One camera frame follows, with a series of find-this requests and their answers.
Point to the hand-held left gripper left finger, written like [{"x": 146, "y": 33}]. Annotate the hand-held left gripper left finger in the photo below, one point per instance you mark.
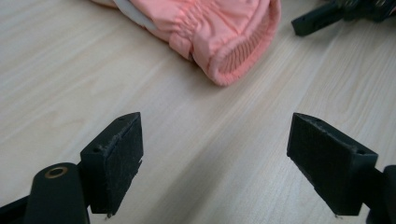
[{"x": 115, "y": 165}]

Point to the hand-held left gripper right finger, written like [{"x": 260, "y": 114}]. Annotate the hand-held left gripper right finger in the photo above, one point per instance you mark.
[{"x": 333, "y": 165}]

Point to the pink glove with grey palm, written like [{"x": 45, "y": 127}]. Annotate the pink glove with grey palm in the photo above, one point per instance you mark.
[{"x": 211, "y": 34}]

